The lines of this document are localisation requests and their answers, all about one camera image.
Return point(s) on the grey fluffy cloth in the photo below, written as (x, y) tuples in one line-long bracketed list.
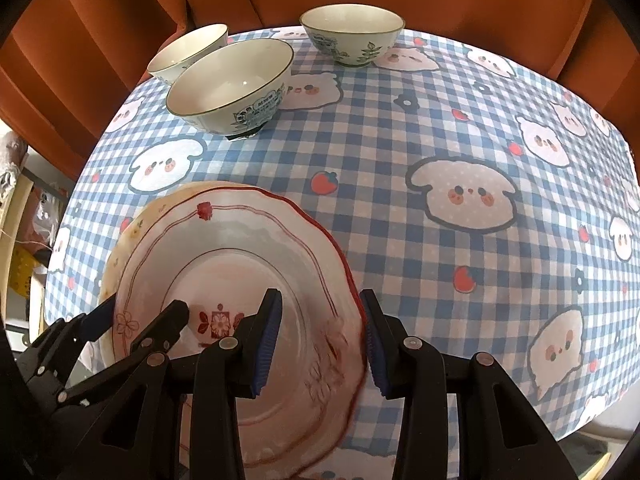
[(12, 155)]

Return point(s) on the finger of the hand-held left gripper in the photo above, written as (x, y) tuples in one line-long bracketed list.
[(97, 320), (162, 325)]

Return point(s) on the blue checkered bear tablecloth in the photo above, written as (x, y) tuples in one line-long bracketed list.
[(425, 125)]

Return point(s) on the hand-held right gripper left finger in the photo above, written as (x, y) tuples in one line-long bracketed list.
[(265, 345)]

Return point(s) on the white bowl blue floral print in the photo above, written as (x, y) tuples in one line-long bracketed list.
[(225, 80), (350, 22), (185, 50)]

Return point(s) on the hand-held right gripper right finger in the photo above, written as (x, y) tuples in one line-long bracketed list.
[(377, 345)]

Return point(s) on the wooden shelf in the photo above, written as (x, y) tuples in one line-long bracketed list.
[(20, 210)]

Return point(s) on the white plate red pattern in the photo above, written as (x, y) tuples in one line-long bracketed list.
[(240, 260)]

